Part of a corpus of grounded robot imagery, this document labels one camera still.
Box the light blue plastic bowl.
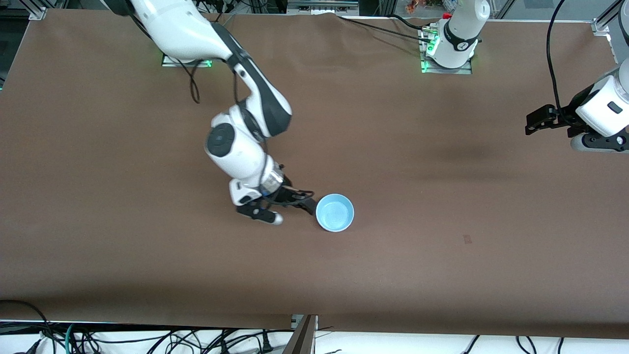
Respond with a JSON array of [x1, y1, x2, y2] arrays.
[[315, 194, 355, 233]]

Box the brown table cover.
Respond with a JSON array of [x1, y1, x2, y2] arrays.
[[0, 9, 629, 340]]

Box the colourful small objects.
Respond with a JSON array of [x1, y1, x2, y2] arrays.
[[405, 0, 443, 13]]

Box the grey metal box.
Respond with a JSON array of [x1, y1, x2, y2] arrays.
[[287, 0, 360, 16]]

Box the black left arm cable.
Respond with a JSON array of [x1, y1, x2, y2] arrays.
[[546, 0, 573, 117]]

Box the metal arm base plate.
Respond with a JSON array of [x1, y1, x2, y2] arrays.
[[161, 53, 213, 68], [421, 25, 473, 75]]

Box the aluminium frame profile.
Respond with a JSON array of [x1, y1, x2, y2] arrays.
[[592, 0, 623, 36], [20, 0, 48, 21]]

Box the grey metal post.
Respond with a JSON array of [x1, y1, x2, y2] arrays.
[[283, 315, 319, 354]]

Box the long black base cable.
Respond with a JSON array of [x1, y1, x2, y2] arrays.
[[338, 16, 433, 44]]

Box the thick black looped cable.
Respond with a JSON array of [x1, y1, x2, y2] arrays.
[[0, 299, 52, 354]]

